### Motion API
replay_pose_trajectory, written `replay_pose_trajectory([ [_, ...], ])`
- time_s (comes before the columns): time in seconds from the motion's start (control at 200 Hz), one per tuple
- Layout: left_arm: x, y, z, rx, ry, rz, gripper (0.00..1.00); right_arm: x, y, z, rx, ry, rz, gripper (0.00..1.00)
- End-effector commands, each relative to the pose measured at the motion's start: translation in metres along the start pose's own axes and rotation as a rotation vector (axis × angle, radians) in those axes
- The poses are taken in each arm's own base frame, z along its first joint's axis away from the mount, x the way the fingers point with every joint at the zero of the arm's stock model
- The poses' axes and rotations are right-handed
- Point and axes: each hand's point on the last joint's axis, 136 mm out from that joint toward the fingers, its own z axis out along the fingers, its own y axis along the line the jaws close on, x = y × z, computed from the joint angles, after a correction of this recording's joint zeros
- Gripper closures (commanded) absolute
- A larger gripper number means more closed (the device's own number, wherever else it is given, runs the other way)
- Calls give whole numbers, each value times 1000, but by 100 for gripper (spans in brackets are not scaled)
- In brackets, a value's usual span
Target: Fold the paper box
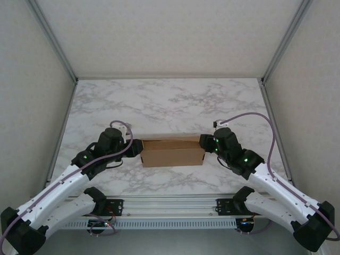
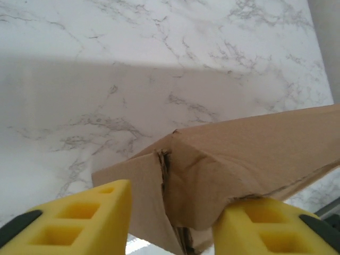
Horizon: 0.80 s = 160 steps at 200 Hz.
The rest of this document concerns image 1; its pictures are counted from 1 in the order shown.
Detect brown cardboard box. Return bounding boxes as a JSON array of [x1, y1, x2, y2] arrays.
[[139, 135, 206, 168]]

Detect small controller circuit board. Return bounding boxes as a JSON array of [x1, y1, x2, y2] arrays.
[[87, 219, 113, 231], [237, 217, 257, 232]]

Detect grey metal shelf panel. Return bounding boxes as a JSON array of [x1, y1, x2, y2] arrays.
[[42, 228, 301, 255]]

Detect aluminium table side rail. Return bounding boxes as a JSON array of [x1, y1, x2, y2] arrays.
[[46, 78, 79, 184], [258, 78, 298, 197]]

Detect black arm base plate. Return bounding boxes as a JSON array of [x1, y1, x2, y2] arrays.
[[216, 198, 266, 216], [103, 199, 124, 216]]

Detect wide aluminium mounting rail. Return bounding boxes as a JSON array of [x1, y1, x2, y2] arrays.
[[63, 195, 316, 220]]

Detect thin aluminium table edge rail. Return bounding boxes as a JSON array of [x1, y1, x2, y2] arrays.
[[76, 76, 264, 80]]

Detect grey slotted cable duct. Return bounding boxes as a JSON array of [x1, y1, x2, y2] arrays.
[[63, 219, 237, 230]]

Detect aluminium frame post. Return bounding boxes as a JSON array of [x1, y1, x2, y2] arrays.
[[260, 0, 314, 86], [26, 0, 79, 85]]

